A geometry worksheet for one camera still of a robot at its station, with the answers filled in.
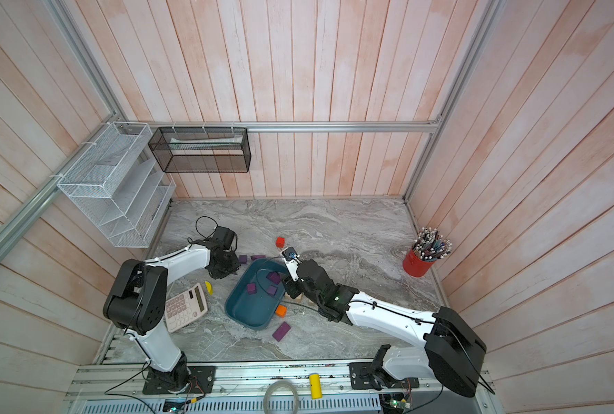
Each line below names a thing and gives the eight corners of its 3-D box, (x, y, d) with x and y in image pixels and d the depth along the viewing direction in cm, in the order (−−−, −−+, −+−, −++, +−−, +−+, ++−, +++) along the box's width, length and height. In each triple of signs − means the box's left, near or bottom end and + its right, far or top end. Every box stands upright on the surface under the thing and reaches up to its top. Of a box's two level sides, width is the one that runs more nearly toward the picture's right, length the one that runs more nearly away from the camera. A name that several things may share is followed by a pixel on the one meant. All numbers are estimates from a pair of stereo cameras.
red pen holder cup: (400, 275, 97) (417, 248, 83) (405, 252, 104) (422, 224, 90) (428, 285, 95) (450, 259, 80) (431, 262, 101) (453, 234, 87)
